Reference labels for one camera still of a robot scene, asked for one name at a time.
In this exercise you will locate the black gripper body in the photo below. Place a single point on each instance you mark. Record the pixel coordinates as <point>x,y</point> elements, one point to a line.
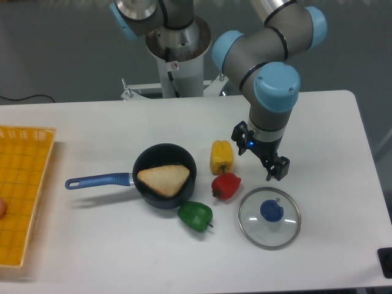
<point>265,151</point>

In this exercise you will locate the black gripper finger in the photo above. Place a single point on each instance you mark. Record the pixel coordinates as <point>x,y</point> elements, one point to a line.
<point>277,167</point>
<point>243,137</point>

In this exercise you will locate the glass pot lid blue knob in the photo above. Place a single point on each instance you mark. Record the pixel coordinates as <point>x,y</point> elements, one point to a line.
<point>269,218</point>

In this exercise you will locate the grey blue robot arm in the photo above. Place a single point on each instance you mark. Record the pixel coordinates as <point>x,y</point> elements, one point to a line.
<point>256,64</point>

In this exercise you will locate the yellow bell pepper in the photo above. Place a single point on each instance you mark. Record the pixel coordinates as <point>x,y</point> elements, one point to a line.
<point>221,157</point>

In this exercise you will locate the red bell pepper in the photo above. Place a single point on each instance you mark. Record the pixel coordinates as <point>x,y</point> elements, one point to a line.
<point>225,186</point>

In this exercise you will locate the triangular toasted bread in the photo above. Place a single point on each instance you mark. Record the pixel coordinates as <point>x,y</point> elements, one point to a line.
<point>166,180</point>

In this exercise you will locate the green bell pepper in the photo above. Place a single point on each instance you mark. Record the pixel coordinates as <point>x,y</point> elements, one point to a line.
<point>196,215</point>

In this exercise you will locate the black device at table edge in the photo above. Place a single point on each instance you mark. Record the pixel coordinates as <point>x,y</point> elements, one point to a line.
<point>385,259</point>

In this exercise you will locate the yellow woven basket tray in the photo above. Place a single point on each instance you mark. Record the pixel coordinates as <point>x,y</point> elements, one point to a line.
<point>25,154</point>

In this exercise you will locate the black saucepan blue handle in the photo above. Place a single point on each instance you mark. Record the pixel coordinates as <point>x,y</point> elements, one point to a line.
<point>154,156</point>

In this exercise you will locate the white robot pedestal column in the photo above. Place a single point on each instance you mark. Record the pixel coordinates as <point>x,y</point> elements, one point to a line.
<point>180,53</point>

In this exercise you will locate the white metal base frame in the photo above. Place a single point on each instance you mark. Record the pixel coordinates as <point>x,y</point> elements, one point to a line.
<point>220,86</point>

